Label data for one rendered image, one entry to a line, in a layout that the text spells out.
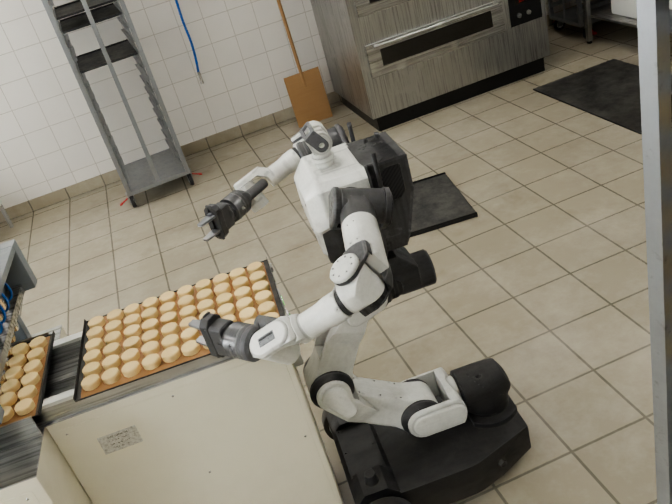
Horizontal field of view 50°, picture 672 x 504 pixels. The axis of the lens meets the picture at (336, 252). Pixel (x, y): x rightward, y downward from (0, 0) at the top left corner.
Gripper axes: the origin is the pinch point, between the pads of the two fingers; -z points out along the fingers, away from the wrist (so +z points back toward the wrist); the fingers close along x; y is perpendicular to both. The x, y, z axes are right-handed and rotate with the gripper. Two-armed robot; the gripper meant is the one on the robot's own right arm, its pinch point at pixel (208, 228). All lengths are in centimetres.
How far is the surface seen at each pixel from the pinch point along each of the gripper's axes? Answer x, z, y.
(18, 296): 1, -47, -39
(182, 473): -52, -54, 12
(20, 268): 7, -41, -42
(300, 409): -44, -26, 39
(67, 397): -13, -66, -1
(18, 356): -11, -60, -31
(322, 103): -91, 318, -186
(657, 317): 16, -36, 142
